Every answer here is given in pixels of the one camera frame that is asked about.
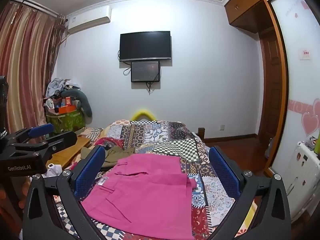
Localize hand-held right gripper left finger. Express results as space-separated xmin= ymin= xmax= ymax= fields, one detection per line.
xmin=22 ymin=145 xmax=110 ymax=240

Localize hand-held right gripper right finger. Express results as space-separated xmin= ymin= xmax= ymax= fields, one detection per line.
xmin=209 ymin=145 xmax=292 ymax=240

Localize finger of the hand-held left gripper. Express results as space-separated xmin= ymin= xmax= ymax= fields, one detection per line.
xmin=9 ymin=123 xmax=54 ymax=141
xmin=12 ymin=131 xmax=78 ymax=160

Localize pink pants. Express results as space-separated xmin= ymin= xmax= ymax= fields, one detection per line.
xmin=81 ymin=154 xmax=198 ymax=240

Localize wooden bench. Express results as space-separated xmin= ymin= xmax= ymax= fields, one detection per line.
xmin=46 ymin=136 xmax=91 ymax=170

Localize orange box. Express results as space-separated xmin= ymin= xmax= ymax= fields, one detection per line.
xmin=58 ymin=105 xmax=76 ymax=114

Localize olive green garment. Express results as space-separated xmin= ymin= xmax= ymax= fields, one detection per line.
xmin=104 ymin=146 xmax=136 ymax=168

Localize red patterned cloth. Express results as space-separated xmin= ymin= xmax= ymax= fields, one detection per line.
xmin=94 ymin=137 xmax=125 ymax=151

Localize clutter pile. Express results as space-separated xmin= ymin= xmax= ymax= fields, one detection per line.
xmin=44 ymin=78 xmax=82 ymax=115

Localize grey long pillow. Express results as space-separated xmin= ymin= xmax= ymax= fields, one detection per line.
xmin=61 ymin=89 xmax=93 ymax=125

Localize patchwork printed blanket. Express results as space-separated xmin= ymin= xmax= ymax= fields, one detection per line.
xmin=54 ymin=120 xmax=260 ymax=240

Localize striped curtain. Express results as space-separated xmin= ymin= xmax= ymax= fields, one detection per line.
xmin=0 ymin=0 xmax=67 ymax=140

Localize white cabinet with stickers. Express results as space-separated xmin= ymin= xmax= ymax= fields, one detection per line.
xmin=285 ymin=141 xmax=320 ymax=221

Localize wooden door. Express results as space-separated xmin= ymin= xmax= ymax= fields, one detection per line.
xmin=257 ymin=27 xmax=282 ymax=147

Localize white air conditioner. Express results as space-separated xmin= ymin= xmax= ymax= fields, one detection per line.
xmin=67 ymin=5 xmax=112 ymax=34

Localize wooden overhead cabinet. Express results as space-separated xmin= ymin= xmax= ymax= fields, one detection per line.
xmin=224 ymin=0 xmax=293 ymax=33

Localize yellow foam ring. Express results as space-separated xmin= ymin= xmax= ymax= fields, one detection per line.
xmin=131 ymin=108 xmax=156 ymax=122

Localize black hanging cable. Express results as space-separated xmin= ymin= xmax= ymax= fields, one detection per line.
xmin=146 ymin=66 xmax=163 ymax=95

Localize small black wall monitor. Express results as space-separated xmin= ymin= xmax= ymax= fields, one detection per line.
xmin=131 ymin=60 xmax=161 ymax=83

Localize white curtain rail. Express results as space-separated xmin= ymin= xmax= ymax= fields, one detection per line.
xmin=10 ymin=0 xmax=63 ymax=18

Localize black wall television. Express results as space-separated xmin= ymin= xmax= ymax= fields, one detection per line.
xmin=119 ymin=31 xmax=172 ymax=62

